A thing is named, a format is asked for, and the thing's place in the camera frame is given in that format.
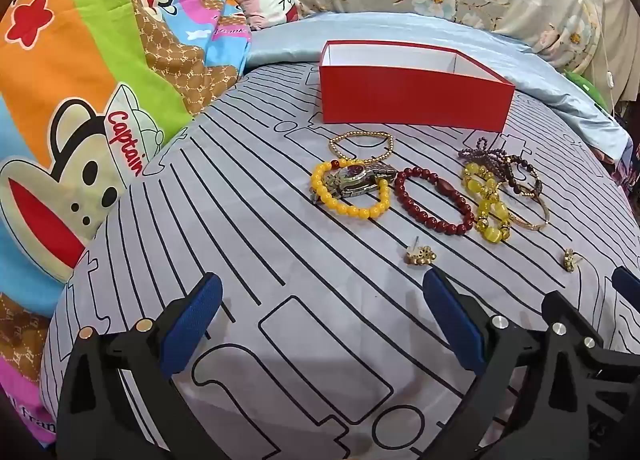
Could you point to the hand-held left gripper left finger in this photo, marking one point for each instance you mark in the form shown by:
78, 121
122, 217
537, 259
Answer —
192, 325

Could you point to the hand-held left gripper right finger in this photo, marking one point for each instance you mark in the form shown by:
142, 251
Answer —
452, 320

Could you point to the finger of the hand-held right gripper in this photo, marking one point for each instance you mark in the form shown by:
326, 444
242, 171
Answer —
556, 310
626, 281

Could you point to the gold flower earring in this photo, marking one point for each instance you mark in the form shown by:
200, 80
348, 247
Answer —
422, 256
570, 260

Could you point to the gold bangle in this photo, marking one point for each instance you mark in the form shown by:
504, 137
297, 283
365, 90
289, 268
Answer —
546, 212

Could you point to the metal wristwatch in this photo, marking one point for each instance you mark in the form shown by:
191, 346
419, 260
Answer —
356, 173

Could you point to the red cardboard box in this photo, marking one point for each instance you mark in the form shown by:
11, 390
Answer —
415, 94

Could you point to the grey striped bedsheet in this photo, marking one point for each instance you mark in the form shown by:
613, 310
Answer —
250, 190

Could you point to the green plastic object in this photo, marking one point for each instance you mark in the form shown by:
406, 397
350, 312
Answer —
592, 89

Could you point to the light blue pillow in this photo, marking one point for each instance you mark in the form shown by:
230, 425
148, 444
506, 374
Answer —
540, 69

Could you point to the colourful cartoon monkey blanket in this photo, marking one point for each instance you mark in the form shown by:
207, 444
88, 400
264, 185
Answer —
75, 64

